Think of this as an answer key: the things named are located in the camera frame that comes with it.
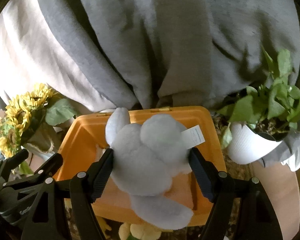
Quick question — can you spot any green potted plant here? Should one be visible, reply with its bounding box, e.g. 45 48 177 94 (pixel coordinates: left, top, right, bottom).
217 49 300 148

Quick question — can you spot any grey plush animal toy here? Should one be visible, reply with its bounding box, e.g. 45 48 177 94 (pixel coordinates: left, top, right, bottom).
105 108 205 230

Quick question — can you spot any grey curtain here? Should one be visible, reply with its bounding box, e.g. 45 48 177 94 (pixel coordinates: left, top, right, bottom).
0 0 300 173

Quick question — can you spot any yellow duck plush toy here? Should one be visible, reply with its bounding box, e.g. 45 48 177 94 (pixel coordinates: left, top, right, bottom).
119 223 173 240

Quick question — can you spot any pale blue metal bucket vase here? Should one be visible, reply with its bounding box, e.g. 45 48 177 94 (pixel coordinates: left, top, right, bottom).
23 122 61 161

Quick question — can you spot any orange plastic storage crate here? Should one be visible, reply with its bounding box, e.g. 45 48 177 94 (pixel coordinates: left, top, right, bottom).
56 106 225 230

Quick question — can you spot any white sheer curtain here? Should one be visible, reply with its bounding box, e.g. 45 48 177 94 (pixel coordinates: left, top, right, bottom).
0 0 138 114

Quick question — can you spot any white ribbed plant pot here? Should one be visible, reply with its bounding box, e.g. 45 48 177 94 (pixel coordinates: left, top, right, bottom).
226 122 281 165

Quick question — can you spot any sunflower bouquet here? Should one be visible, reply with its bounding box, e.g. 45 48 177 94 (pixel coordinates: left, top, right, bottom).
0 83 79 176

